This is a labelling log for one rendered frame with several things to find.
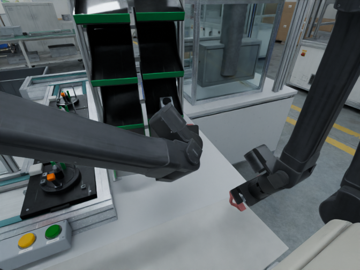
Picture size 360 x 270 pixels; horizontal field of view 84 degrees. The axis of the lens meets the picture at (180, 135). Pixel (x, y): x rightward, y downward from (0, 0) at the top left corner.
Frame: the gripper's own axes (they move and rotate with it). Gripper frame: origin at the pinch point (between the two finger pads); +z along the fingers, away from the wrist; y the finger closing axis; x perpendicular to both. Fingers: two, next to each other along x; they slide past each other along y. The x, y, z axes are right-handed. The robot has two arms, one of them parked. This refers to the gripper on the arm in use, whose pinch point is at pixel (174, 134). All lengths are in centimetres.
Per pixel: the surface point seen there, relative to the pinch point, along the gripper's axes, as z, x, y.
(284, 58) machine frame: 86, -41, -107
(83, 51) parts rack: 7.5, -27.3, 25.2
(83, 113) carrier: 72, -8, 45
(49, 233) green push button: 1.9, 27.1, 40.6
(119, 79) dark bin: 0.3, -17.5, 15.0
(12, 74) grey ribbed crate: 216, -59, 154
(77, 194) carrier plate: 14.3, 20.8, 35.2
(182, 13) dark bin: -4.4, -33.3, -3.7
